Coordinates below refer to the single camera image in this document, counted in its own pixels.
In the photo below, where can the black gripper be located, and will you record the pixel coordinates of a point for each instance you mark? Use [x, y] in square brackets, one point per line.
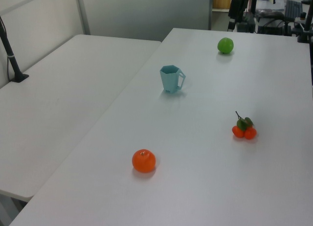
[235, 7]

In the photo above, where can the light blue hexagonal mug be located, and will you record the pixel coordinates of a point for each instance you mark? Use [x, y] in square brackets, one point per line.
[168, 80]

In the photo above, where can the black equipment box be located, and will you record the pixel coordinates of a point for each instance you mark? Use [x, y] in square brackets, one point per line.
[247, 24]

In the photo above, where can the green apple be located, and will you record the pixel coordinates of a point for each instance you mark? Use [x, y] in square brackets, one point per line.
[225, 45]

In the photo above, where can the grey striped chair back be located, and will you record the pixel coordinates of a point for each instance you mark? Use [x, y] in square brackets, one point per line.
[294, 8]

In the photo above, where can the small mandarins cluster with leaves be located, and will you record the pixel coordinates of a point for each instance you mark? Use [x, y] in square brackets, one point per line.
[244, 130]

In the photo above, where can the large orange mandarin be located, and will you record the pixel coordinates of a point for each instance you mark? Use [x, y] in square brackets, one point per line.
[143, 161]

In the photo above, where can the white side table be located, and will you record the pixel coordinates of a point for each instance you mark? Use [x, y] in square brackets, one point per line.
[61, 101]

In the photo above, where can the black camera stand pole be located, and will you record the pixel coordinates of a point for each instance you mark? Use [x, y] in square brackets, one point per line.
[306, 28]
[11, 59]

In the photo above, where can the grey partition frame post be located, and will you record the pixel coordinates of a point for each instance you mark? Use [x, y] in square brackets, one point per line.
[83, 13]

